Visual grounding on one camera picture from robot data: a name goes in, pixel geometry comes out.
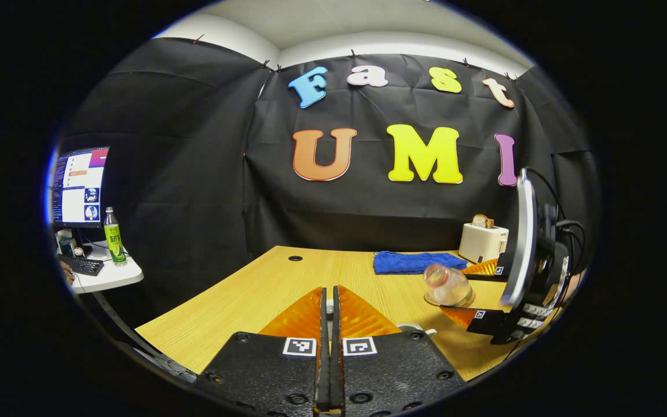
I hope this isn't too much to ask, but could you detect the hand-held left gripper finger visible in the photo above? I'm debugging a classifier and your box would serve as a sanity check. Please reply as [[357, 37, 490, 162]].
[[195, 286, 330, 416], [329, 284, 468, 416]]

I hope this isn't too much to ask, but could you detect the clear plastic water bottle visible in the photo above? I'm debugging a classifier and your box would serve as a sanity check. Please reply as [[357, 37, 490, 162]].
[[423, 264, 476, 308]]

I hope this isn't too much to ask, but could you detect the white teacup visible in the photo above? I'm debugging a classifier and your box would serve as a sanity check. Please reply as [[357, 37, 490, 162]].
[[396, 323, 437, 338]]

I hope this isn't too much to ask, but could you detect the green drink bottle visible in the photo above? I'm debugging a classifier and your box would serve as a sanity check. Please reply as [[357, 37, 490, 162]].
[[104, 207, 127, 267]]

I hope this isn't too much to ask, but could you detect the white toaster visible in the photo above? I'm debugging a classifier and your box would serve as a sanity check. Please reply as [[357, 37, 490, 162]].
[[459, 222, 509, 264]]

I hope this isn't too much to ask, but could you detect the blue towel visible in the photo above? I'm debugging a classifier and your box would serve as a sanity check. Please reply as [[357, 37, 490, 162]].
[[373, 250, 468, 275]]

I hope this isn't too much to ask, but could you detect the white side table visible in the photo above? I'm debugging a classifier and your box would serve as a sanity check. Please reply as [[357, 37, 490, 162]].
[[58, 240, 144, 294]]

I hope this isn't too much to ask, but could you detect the black backdrop cloth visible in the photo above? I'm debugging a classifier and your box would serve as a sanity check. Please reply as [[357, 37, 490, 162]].
[[58, 38, 600, 316]]

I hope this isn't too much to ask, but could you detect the black keyboard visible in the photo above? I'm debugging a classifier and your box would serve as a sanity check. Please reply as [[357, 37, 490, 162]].
[[58, 255, 105, 277]]

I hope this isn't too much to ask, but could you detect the computer monitor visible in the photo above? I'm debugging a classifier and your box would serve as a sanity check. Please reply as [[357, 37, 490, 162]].
[[50, 146, 110, 228]]

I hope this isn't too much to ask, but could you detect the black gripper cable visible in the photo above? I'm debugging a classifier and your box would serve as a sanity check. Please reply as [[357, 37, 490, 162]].
[[526, 167, 588, 273]]

